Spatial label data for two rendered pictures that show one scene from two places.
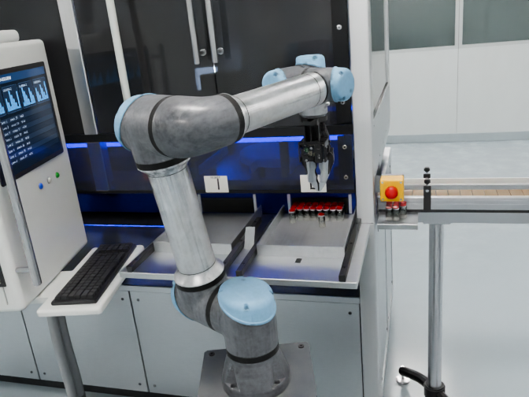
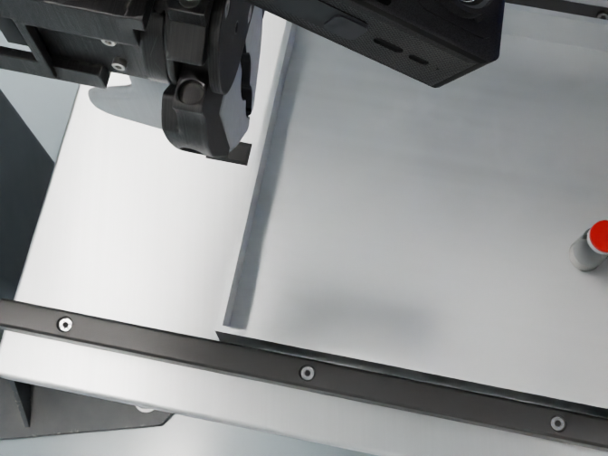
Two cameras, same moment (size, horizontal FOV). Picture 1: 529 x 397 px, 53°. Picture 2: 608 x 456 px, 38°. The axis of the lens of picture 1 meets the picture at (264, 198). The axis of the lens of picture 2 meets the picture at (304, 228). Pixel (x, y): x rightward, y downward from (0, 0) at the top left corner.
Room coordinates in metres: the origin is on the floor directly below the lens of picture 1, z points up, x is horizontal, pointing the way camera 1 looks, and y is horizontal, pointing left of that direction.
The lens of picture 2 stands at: (1.42, -0.31, 1.44)
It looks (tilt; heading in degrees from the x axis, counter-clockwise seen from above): 73 degrees down; 84
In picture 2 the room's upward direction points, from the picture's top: straight up
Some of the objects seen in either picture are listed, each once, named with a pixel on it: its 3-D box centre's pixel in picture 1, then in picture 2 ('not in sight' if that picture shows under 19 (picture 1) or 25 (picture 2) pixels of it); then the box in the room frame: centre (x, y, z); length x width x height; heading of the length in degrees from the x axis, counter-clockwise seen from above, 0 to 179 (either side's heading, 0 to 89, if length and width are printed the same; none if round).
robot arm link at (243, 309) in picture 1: (246, 313); not in sight; (1.00, 0.06, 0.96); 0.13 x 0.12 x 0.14; 45
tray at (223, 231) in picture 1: (211, 227); not in sight; (1.67, 0.19, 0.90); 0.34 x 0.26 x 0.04; 163
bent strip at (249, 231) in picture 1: (245, 244); not in sight; (1.47, 0.07, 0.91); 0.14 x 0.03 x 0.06; 163
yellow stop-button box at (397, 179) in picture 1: (392, 187); not in sight; (1.61, -0.41, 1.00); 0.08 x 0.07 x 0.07; 163
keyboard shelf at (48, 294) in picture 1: (84, 277); not in sight; (1.60, 0.62, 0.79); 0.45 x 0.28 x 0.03; 174
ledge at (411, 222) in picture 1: (397, 218); not in sight; (1.65, -0.44, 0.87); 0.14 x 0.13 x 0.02; 163
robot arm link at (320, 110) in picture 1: (314, 107); not in sight; (1.39, -0.15, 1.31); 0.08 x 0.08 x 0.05
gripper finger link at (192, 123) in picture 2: (325, 158); (200, 80); (1.40, -0.17, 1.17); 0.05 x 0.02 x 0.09; 72
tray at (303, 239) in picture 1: (310, 228); (513, 194); (1.57, -0.14, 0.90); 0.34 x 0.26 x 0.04; 163
